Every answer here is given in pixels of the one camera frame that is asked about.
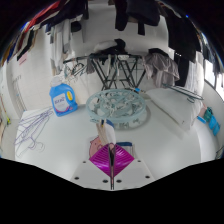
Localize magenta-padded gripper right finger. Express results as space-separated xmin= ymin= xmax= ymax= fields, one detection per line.
xmin=111 ymin=143 xmax=156 ymax=191

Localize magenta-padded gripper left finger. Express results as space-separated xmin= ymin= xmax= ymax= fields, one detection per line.
xmin=70 ymin=143 xmax=113 ymax=191

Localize cartoon print towel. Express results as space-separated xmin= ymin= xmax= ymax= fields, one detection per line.
xmin=88 ymin=118 xmax=134 ymax=159

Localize round pale green peg hanger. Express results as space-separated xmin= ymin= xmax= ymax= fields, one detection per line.
xmin=85 ymin=88 xmax=148 ymax=130

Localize blue detergent bottle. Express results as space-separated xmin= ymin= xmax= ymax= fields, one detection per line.
xmin=48 ymin=75 xmax=79 ymax=118

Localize black folding drying rack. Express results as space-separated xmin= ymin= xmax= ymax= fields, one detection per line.
xmin=63 ymin=53 xmax=148 ymax=92

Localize striped clothes hanger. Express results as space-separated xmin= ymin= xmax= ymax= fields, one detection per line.
xmin=163 ymin=83 xmax=205 ymax=103

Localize teal plastic pegs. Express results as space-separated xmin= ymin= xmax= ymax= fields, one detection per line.
xmin=197 ymin=105 xmax=221 ymax=136

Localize grey garment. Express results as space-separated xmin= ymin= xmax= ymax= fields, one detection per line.
xmin=143 ymin=48 xmax=181 ymax=88

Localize white folded bundle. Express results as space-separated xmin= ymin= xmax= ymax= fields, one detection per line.
xmin=93 ymin=39 xmax=118 ymax=53

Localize white hanging garments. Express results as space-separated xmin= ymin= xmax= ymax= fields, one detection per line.
xmin=49 ymin=18 xmax=73 ymax=73

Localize pink cloth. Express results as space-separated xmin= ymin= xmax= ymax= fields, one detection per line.
xmin=18 ymin=51 xmax=29 ymax=66

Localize row of dark hanging clothes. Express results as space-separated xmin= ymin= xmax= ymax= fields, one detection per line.
xmin=113 ymin=0 xmax=218 ymax=88

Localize row of colourful hanging clothes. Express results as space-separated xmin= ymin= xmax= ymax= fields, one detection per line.
xmin=3 ymin=0 xmax=89 ymax=64

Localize purple wire clothes hanger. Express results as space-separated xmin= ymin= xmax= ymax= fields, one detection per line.
xmin=13 ymin=114 xmax=51 ymax=148
xmin=19 ymin=107 xmax=54 ymax=134

